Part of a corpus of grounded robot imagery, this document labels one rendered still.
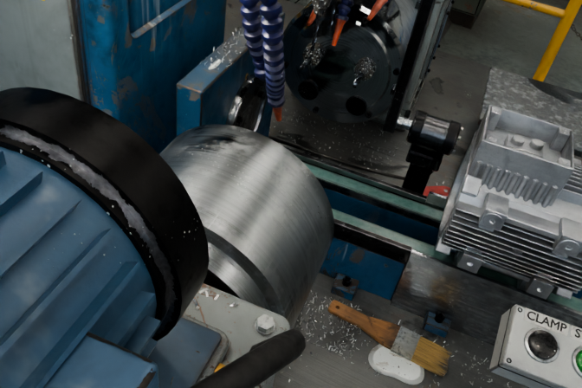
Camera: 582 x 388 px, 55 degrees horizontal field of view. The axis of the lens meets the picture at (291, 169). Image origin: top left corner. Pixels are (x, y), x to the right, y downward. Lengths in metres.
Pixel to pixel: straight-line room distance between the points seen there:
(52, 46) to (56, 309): 0.57
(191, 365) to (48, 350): 0.17
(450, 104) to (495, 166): 0.75
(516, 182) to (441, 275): 0.20
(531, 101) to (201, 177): 0.98
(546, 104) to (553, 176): 0.64
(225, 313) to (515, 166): 0.47
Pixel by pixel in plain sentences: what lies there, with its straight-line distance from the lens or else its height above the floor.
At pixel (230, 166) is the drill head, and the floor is 1.16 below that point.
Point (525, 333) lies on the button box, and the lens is 0.67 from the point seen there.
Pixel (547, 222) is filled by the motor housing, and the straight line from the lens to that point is 0.83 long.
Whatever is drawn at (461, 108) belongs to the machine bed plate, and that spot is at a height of 0.80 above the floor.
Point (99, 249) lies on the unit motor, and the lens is 0.29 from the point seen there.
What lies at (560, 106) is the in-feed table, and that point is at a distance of 1.45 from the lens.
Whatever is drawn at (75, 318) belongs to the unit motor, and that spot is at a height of 1.32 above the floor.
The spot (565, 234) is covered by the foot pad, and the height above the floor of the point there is 1.08.
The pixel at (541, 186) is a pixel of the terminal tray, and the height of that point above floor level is 1.11.
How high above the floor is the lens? 1.55
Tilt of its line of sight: 40 degrees down
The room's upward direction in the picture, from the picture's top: 10 degrees clockwise
